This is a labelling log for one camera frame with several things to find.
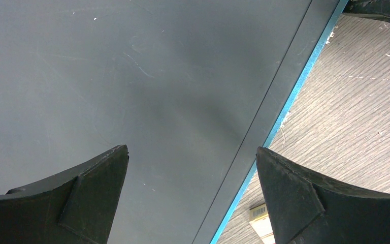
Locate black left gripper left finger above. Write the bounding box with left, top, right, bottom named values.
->
left=0, top=145, right=129, bottom=243

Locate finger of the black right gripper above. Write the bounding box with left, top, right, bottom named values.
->
left=343, top=0, right=390, bottom=23

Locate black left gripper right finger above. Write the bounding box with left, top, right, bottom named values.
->
left=256, top=147, right=390, bottom=243

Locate dark network switch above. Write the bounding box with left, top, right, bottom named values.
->
left=0, top=1, right=346, bottom=243

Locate red and gold card box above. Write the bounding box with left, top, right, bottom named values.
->
left=249, top=203, right=276, bottom=244

